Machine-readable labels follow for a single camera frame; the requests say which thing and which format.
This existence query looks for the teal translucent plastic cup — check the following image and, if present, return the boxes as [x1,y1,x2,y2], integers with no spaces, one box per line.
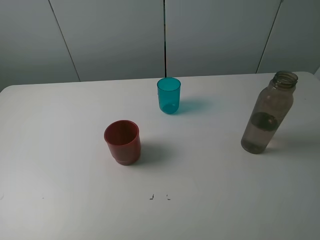
[157,77,181,114]

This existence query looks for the smoky translucent plastic bottle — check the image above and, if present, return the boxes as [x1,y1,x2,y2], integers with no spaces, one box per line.
[241,71,298,155]

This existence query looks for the red plastic cup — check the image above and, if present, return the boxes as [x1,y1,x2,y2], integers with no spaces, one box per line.
[104,120,141,166]

